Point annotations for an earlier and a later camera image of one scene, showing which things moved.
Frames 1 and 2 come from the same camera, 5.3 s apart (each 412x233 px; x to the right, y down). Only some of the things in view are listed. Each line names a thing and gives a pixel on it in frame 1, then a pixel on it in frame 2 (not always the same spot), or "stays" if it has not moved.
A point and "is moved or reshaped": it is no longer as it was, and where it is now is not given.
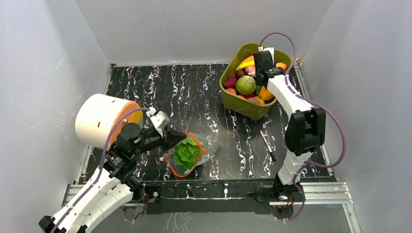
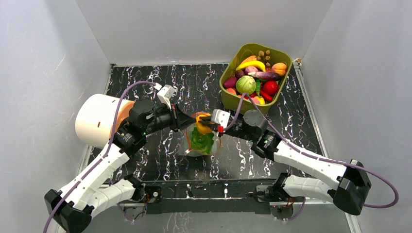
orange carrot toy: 250,58 stays
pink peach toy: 231,90 stays
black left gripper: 173,138 -> 180,120
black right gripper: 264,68 -> 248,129
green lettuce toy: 186,153 -> 201,142
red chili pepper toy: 248,96 -> 265,96
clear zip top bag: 187,155 is moved or reshaped
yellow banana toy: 246,64 stays
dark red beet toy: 230,83 stays
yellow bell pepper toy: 265,94 -> 201,127
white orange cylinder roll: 97,114 stays
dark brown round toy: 238,74 stays
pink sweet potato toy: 249,69 stays
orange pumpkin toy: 282,65 stays
